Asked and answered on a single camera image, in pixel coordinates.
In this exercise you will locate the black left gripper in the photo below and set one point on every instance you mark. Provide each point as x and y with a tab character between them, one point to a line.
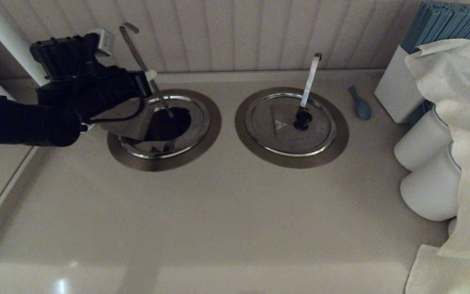
112	90

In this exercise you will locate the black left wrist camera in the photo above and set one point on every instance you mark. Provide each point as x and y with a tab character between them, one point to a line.
63	57

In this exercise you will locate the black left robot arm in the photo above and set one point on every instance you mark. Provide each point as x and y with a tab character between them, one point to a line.
14	122

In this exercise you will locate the white rectangular holder box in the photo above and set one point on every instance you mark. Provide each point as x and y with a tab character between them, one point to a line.
395	93

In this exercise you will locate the dark recessed soup pot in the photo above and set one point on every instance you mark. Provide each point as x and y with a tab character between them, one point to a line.
174	128

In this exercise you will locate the white woven cloth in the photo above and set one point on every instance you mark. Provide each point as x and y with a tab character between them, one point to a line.
463	102

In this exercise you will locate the blue ribbed object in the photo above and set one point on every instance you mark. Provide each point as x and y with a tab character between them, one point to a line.
420	114

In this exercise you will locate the blue plastic rice paddle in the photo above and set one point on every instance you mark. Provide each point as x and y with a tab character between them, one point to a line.
362	109

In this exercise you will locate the white cylindrical cup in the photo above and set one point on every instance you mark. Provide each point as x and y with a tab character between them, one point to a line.
418	143
428	192

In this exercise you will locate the blue sticks bundle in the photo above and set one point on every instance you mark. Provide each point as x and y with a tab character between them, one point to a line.
441	23

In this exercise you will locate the round steel hinged lid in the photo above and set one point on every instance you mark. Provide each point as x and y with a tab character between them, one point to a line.
198	122
316	134

